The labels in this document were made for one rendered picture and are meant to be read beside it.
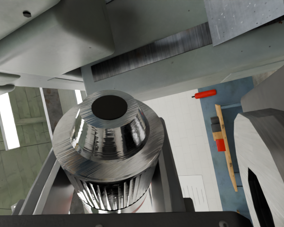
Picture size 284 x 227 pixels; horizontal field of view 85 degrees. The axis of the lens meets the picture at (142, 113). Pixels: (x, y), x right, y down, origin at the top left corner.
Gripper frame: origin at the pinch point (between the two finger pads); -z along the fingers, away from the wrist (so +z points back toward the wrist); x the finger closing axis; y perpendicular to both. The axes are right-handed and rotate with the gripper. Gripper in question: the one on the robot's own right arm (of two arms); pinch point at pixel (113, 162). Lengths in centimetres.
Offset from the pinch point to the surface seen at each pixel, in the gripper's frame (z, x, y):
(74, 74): -48, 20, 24
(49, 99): -210, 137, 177
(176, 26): -45.1, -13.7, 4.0
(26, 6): -24.2, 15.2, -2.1
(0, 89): -38, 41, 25
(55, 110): -201, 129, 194
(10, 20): -25.1, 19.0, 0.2
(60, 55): -32.3, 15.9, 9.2
